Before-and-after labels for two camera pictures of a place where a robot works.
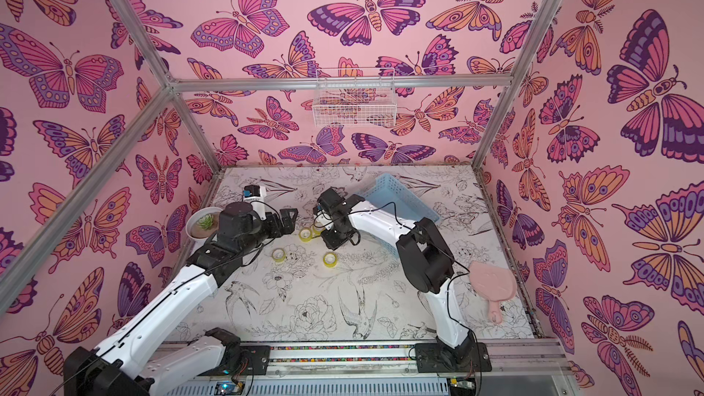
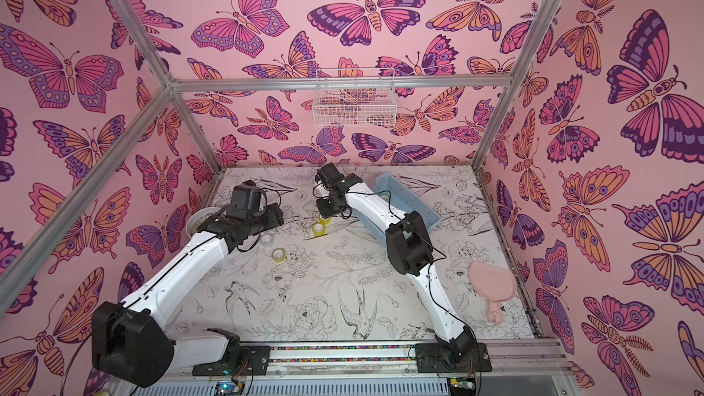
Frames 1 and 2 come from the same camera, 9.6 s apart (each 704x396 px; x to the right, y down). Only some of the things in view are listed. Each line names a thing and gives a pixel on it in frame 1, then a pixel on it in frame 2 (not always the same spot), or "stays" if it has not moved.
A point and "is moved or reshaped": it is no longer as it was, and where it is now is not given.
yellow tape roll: (279, 255) stays
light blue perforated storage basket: (386, 190) stays
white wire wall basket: (355, 97) stays
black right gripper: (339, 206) -> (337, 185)
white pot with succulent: (203, 223) stays
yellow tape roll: (305, 235) is moved or reshaped
